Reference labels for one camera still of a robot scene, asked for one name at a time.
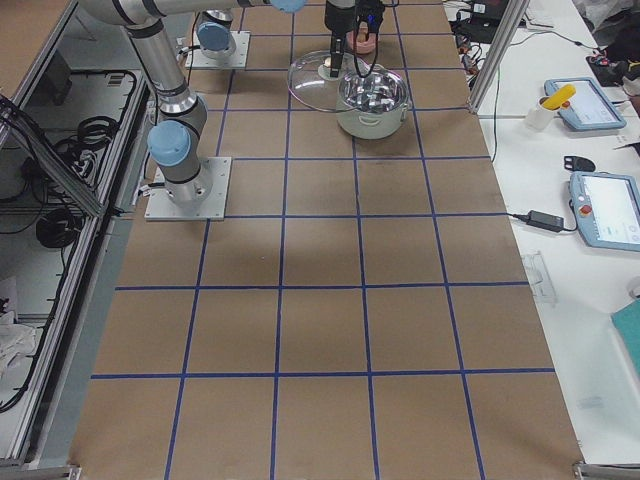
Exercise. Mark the glass pot lid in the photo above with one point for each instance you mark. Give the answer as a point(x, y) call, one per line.
point(311, 83)

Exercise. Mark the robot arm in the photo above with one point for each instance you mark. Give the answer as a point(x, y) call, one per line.
point(173, 142)
point(216, 46)

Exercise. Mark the pale green steel pot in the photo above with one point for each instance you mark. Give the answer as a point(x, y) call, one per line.
point(374, 107)

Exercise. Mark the pink bowl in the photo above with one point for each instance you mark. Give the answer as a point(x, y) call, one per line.
point(361, 44)

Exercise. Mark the white mug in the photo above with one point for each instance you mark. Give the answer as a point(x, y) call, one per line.
point(539, 117)

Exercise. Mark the yellow banana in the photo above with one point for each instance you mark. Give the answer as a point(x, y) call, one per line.
point(559, 98)

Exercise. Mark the far blue teach pendant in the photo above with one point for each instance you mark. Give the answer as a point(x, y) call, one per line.
point(590, 109)

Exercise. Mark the blue teach pendant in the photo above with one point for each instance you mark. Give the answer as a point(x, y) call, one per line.
point(606, 208)
point(590, 109)

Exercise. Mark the black mouse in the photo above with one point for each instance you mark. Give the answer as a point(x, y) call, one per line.
point(576, 163)

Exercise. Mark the black power adapter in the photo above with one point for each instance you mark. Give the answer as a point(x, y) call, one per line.
point(545, 221)

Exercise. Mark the clear plastic holder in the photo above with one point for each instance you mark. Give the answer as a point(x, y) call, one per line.
point(539, 278)

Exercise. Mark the near blue teach pendant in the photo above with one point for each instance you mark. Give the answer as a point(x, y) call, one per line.
point(606, 208)

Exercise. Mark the white crumpled cloth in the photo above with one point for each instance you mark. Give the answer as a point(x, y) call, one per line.
point(17, 340)

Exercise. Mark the aluminium frame post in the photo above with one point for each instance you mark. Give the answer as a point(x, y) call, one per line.
point(505, 32)

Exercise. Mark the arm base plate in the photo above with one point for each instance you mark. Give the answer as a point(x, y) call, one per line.
point(202, 198)
point(233, 56)

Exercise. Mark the aluminium side frame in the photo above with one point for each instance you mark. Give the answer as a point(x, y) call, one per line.
point(72, 105)

